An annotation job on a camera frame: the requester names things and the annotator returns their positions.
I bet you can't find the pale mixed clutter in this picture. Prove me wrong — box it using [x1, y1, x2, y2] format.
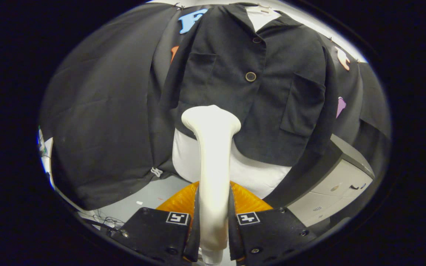
[37, 126, 55, 189]

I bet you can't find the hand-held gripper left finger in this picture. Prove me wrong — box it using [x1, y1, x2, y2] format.
[106, 181, 201, 263]

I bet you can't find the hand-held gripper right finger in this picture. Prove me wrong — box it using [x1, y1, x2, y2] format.
[229, 181, 317, 265]

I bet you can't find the white mannequin torso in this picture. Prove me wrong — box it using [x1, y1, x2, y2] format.
[172, 4, 293, 200]

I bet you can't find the tangle of thin cables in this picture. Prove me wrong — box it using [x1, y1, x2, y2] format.
[78, 209, 126, 229]

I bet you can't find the black backdrop cloth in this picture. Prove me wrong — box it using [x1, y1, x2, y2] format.
[38, 3, 392, 211]

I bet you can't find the grey cabinet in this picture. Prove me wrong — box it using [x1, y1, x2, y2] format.
[265, 134, 375, 228]

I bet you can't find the white garment steamer head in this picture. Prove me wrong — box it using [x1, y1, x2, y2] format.
[181, 105, 241, 252]

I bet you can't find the black jacket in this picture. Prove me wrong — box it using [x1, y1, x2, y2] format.
[160, 3, 341, 167]

